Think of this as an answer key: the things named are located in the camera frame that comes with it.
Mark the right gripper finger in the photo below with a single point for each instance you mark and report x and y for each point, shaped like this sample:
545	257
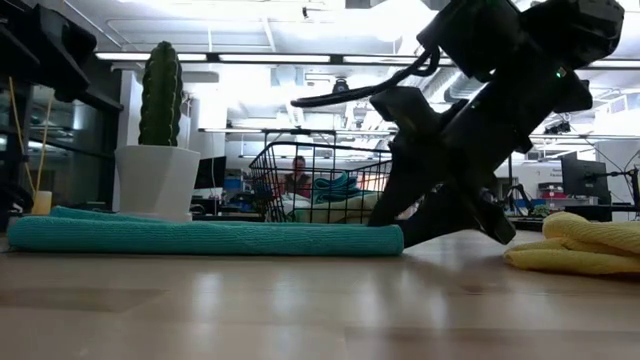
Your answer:
400	195
465	215

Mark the black ceiling camera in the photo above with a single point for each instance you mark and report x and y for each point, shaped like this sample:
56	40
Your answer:
340	86

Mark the person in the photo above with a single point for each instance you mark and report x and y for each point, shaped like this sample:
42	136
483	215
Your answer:
298	180

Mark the white plant pot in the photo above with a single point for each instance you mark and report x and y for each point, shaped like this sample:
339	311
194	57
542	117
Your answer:
155	180

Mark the yellow cup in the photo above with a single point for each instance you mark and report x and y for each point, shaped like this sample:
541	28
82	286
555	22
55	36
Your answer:
41	203

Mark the green cactus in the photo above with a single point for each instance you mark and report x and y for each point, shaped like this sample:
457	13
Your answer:
161	95

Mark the black ceiling spotlight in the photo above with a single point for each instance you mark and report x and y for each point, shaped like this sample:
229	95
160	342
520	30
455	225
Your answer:
557	128

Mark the teal microfiber towel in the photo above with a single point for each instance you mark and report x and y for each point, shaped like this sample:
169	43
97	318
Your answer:
200	237
340	190

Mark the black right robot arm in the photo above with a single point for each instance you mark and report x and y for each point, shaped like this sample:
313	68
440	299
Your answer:
525	50

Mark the black computer monitor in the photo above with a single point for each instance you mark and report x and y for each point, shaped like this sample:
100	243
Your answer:
582	175
210	172

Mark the green microfiber towel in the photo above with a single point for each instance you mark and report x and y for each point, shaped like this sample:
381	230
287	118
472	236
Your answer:
335	212

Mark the yellow microfiber towel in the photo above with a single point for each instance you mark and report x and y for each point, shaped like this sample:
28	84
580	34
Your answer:
580	245

